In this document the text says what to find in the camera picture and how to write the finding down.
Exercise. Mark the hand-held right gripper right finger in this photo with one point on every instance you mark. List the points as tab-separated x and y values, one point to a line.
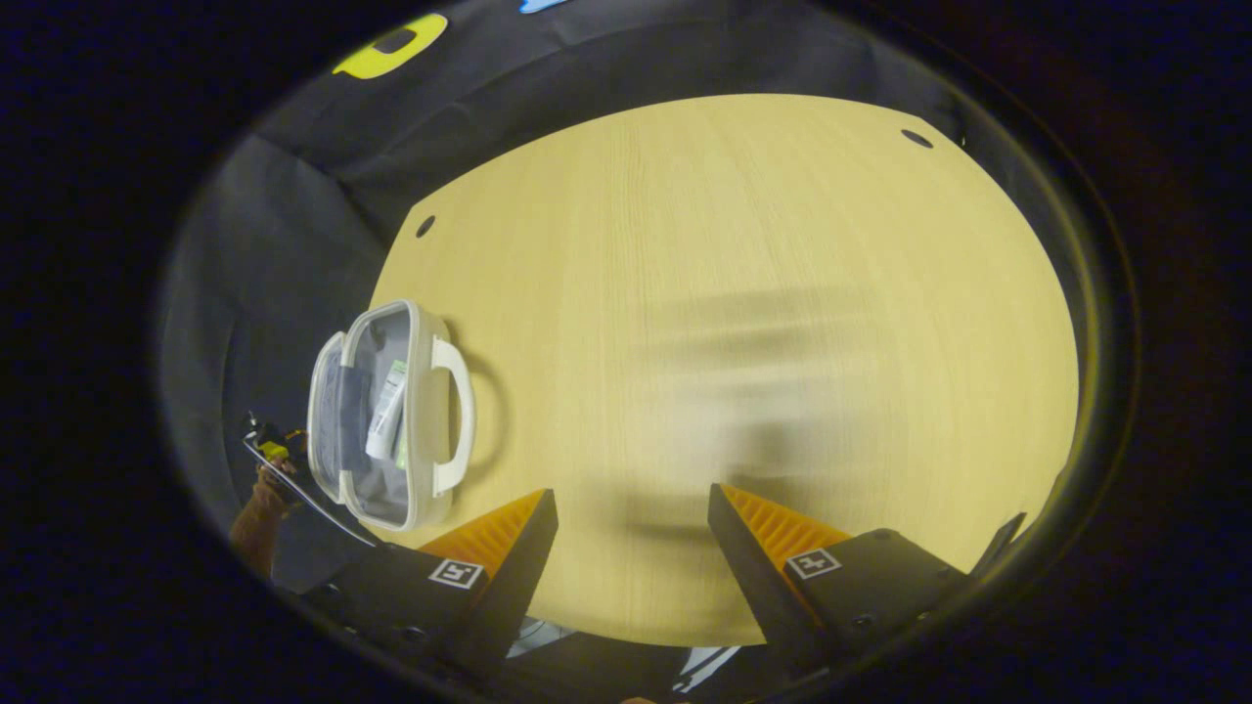
748	567

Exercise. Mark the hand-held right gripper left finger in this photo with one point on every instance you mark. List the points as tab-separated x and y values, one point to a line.
514	572

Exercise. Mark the white skin care tube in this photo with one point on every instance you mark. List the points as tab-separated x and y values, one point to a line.
386	411

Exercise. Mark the black backdrop cloth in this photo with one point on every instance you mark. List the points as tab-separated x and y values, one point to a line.
293	196

